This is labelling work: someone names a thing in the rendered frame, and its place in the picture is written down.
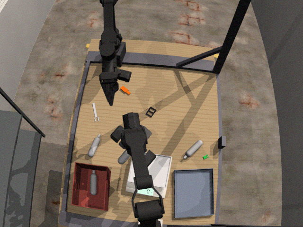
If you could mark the grey bottle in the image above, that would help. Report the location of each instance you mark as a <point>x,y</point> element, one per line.
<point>94,146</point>
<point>122,159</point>

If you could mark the grey co2 cylinder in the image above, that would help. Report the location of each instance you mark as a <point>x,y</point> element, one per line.
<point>93,183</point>

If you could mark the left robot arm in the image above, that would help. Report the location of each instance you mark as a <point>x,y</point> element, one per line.
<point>134,138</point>

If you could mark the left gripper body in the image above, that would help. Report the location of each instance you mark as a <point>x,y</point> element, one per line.
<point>115,136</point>

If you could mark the red open box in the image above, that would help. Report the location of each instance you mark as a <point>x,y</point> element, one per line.
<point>81,186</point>

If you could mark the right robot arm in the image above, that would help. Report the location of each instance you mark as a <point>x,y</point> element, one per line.
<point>110,41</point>

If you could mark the dark grey metal post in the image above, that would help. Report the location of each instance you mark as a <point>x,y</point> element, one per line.
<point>223,53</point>

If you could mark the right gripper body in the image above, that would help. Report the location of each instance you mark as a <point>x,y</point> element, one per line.
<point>108,73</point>

